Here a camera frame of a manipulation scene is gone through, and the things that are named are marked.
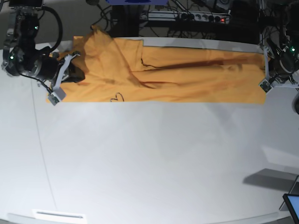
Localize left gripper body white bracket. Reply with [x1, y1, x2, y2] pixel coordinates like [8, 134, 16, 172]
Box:
[259, 44, 299, 94]

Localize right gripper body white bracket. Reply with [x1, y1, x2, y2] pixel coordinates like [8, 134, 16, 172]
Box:
[32, 51, 81, 106]

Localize orange T-shirt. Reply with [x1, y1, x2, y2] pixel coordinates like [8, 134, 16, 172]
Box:
[61, 27, 266, 104]

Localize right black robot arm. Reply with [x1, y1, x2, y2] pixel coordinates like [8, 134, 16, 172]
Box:
[1, 0, 85, 105]

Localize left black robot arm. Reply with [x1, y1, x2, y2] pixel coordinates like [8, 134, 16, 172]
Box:
[258, 0, 299, 94]

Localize dark round object right edge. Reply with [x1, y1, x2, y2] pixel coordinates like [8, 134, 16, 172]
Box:
[292, 94, 299, 114]

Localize white power strip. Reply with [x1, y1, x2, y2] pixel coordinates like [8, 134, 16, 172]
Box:
[140, 11, 231, 24]

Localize grey tablet stand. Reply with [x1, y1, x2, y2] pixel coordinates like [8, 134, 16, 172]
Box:
[279, 176, 299, 213]

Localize tablet with blue screen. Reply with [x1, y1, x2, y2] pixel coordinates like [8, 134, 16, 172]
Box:
[283, 194, 299, 224]

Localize white flat label strip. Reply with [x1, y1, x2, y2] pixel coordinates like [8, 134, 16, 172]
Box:
[32, 209, 86, 219]

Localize black tangled cables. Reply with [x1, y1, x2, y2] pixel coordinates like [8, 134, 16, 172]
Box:
[89, 4, 113, 38]

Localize black table frame post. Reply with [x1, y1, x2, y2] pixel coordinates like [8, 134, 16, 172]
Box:
[109, 5, 142, 37]

